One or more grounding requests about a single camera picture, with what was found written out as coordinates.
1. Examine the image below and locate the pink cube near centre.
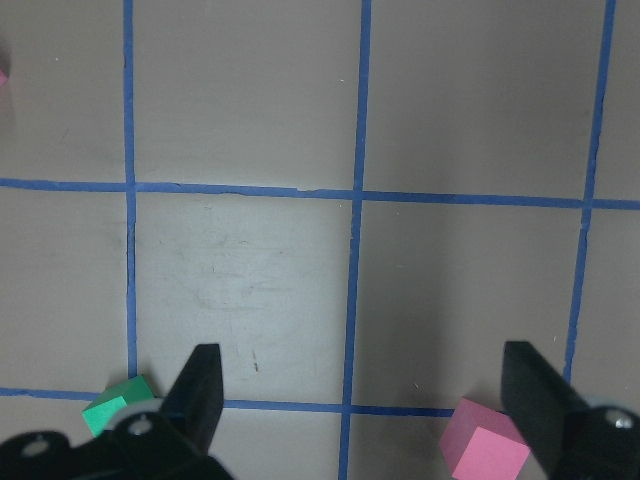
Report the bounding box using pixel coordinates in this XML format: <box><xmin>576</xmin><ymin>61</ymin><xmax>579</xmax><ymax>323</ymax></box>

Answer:
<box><xmin>439</xmin><ymin>398</ymin><xmax>530</xmax><ymax>480</ymax></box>

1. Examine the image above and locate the green cube near base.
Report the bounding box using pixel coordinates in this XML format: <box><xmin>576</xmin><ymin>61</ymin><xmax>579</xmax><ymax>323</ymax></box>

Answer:
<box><xmin>82</xmin><ymin>375</ymin><xmax>155</xmax><ymax>437</ymax></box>

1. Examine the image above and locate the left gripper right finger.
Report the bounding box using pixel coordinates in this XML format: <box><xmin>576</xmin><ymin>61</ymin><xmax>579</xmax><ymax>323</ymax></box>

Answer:
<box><xmin>501</xmin><ymin>341</ymin><xmax>639</xmax><ymax>479</ymax></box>

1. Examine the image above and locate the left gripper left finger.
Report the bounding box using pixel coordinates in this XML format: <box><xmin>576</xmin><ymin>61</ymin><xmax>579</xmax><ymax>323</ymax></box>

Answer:
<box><xmin>1</xmin><ymin>344</ymin><xmax>232</xmax><ymax>479</ymax></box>

